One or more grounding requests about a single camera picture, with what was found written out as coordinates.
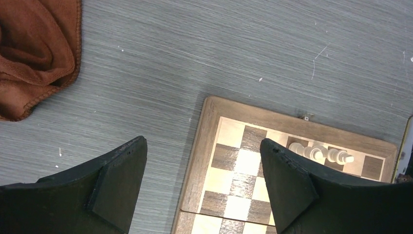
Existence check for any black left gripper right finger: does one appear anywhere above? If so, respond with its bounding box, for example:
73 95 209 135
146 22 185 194
260 138 413 234

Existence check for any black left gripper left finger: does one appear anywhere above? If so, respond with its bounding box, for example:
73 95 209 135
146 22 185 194
0 136 148 234

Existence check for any light wooden queen piece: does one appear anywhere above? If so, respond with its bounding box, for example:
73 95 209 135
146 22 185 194
303 145 328 160

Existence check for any light wooden king piece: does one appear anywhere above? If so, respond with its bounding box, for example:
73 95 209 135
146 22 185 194
327 148 355 165

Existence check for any wooden chessboard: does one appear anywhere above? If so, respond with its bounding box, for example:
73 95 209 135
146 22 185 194
172 97 398 234

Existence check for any gold metal tin tray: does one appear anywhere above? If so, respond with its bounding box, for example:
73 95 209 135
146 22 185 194
392 116 413 183

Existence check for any brown cloth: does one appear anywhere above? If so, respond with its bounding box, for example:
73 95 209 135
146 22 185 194
0 0 82 121

